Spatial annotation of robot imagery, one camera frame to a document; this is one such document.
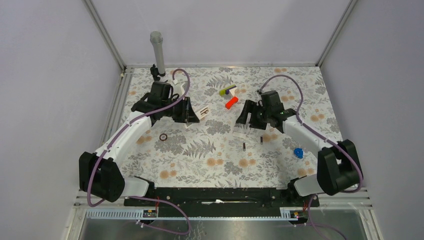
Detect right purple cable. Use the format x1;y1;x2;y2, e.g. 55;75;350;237
258;74;364;240

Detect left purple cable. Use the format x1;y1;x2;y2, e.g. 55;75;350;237
86;68;192;237

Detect white battery cover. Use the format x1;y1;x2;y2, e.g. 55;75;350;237
232;123;249;139

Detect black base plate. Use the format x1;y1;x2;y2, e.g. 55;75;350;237
124;187;309;213

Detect white remote control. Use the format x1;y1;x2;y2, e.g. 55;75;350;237
185;104;210;129

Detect red orange block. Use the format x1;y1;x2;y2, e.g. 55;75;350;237
225;96;239;110

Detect floral patterned mat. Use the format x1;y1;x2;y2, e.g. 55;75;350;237
120;67;342;188

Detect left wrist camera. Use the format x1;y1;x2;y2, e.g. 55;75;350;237
172;79;187;97

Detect purple cable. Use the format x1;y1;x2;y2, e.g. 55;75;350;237
258;74;364;240
86;68;192;237

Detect grey microphone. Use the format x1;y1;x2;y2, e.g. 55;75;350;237
150;30;166;77

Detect blue plastic piece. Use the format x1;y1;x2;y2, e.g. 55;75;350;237
293;148;304;159

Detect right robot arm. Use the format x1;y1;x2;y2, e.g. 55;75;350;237
236;90;363;206

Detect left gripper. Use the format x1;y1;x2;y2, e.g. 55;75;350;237
161;96;200;123

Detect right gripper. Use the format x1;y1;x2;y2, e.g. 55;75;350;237
235;99;271;131

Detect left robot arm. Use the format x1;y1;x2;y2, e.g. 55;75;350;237
78;81;200;206

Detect white slotted cable duct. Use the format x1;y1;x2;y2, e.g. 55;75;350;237
85;205;306;221

